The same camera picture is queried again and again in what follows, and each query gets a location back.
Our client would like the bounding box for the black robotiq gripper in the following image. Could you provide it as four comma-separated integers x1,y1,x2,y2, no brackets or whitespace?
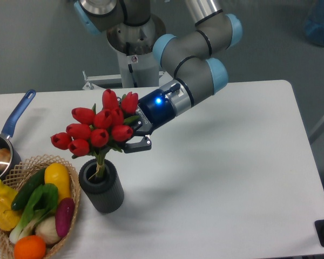
117,90,176,154

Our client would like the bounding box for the red tulip bouquet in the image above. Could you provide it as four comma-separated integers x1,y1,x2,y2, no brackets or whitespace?
51,89,138,179

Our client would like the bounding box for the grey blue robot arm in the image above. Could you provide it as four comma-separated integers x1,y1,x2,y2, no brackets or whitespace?
74,1,242,153

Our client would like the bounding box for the dark grey ribbed vase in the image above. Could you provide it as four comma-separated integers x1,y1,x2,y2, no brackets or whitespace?
78,159,124,214

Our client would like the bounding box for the yellow lemon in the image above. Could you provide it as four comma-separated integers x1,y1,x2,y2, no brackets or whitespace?
44,163,71,203

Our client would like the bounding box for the purple eggplant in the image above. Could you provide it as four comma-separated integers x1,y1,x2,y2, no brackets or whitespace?
55,197,75,237

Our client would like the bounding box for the green bok choy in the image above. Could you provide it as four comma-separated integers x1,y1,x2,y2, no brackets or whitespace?
9,183,58,244

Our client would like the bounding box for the green cucumber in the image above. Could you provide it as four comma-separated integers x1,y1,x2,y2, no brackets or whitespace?
11,167,46,211

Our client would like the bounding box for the white garlic bulb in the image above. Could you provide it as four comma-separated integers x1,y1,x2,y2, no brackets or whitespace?
35,216,61,245

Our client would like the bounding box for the bread roll in saucepan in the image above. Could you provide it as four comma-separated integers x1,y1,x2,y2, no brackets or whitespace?
0,148,11,172

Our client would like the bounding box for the yellow bell pepper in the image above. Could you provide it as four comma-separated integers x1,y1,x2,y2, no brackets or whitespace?
0,179,22,231

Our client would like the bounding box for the orange mandarin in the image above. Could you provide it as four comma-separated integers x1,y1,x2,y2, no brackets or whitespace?
13,235,46,259

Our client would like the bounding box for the woven wicker basket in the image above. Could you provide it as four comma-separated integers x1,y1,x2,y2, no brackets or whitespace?
0,154,82,259

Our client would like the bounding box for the blue translucent bag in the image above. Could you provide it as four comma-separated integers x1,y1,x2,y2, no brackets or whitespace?
303,1,324,46

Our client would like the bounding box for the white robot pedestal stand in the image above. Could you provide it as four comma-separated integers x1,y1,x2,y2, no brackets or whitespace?
83,14,166,90

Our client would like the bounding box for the blue handled saucepan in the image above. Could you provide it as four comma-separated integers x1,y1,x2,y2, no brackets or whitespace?
0,90,36,180

